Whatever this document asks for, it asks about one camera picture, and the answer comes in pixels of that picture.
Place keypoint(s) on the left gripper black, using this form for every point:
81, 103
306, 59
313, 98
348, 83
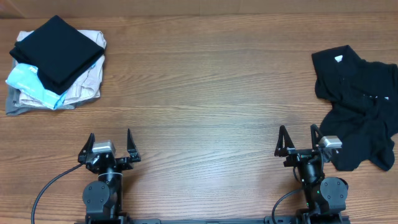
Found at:
126, 163

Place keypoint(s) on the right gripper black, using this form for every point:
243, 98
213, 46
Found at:
297, 155

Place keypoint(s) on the black polo shirt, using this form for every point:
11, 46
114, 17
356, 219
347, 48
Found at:
363, 96

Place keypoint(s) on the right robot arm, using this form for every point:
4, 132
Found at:
325, 196

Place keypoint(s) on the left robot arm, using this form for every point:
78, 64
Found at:
103, 198

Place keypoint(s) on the folded beige garment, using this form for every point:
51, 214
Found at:
87, 86

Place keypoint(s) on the folded grey garment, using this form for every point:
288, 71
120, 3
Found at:
14, 107

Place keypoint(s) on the folded black garment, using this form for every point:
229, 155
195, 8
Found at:
60, 53

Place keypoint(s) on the folded light blue garment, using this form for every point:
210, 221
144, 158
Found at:
24, 77

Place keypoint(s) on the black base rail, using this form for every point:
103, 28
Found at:
266, 220

